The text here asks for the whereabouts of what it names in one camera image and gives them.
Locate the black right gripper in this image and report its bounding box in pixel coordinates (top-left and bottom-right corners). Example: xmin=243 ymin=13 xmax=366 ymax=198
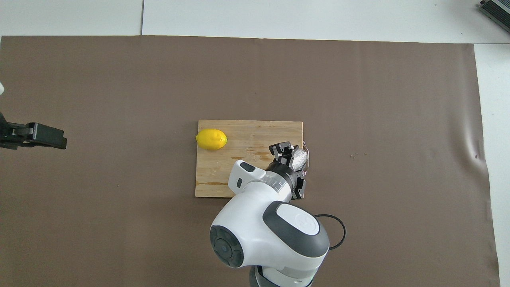
xmin=269 ymin=142 xmax=307 ymax=199

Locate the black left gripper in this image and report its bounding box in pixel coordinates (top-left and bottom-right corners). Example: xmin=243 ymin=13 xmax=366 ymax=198
xmin=0 ymin=112 xmax=68 ymax=150

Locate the clear textured glass cup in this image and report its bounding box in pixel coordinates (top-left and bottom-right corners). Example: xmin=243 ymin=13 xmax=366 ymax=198
xmin=289 ymin=147 xmax=310 ymax=170

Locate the wooden cutting board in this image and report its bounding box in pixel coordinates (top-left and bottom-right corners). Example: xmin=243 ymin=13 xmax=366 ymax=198
xmin=195 ymin=120 xmax=310 ymax=199

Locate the yellow lemon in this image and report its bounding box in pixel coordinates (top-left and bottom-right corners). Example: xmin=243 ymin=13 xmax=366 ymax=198
xmin=195 ymin=128 xmax=228 ymax=151

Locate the brown paper table mat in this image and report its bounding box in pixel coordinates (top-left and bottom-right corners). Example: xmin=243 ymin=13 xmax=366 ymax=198
xmin=0 ymin=35 xmax=501 ymax=287

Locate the grey finned electronics box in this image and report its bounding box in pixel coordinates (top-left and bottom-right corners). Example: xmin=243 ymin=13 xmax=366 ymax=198
xmin=477 ymin=0 xmax=510 ymax=23

